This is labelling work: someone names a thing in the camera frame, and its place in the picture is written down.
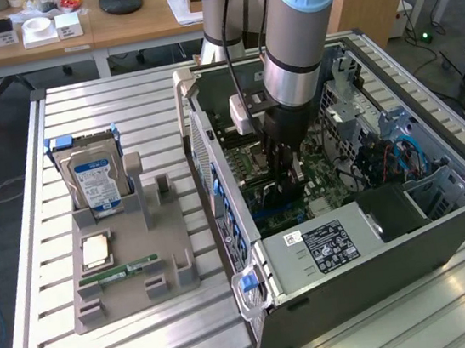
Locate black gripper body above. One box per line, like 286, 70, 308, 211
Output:
258, 101, 317, 157

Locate black green graphics card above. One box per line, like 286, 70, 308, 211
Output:
256, 175, 306, 213

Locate CPU socket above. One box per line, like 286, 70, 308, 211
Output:
245, 137, 271, 177

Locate black RAM slot bank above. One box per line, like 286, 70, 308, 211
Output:
210, 112, 266, 151
236, 167, 278, 197

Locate green motherboard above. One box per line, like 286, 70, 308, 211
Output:
207, 97, 357, 244

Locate silver chipset heatsink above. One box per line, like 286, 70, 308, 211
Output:
305, 197, 332, 217

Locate perforated metal disk bay cage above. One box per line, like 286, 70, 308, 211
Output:
310, 50, 391, 171

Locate grey power supply unit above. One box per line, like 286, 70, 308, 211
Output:
257, 198, 392, 299

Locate blue case latch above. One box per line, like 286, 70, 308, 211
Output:
236, 271, 260, 297

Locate dark grey open PC case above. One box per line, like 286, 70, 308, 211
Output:
168, 20, 465, 348

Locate white device with red dot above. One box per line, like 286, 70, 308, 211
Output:
389, 0, 417, 40

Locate white paper stack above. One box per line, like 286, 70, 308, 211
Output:
166, 0, 206, 28

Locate grey parts rack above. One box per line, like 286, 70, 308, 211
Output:
51, 145, 206, 337

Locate hard disk with blue carrier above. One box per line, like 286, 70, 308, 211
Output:
41, 122, 133, 227

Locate silver CPU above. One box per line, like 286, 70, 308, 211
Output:
78, 234, 114, 271

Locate white labelled box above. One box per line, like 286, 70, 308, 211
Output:
53, 10, 85, 42

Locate red small parts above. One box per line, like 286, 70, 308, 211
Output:
57, 0, 82, 13

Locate flat white box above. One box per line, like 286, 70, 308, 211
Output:
20, 25, 62, 51

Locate bag with dark contents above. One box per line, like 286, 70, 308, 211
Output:
36, 0, 60, 14

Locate black chair base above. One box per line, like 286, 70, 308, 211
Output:
0, 71, 42, 125

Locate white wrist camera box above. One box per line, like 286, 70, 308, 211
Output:
226, 92, 263, 137

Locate black wire bundle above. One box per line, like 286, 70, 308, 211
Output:
331, 139, 402, 195

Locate red wire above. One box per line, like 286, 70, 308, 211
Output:
377, 142, 394, 184

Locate black camera cable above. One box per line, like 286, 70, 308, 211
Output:
216, 0, 265, 140

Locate blue wire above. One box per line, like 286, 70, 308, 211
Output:
392, 130, 434, 183

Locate metal disk bay bracket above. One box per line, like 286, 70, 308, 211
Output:
399, 161, 465, 225

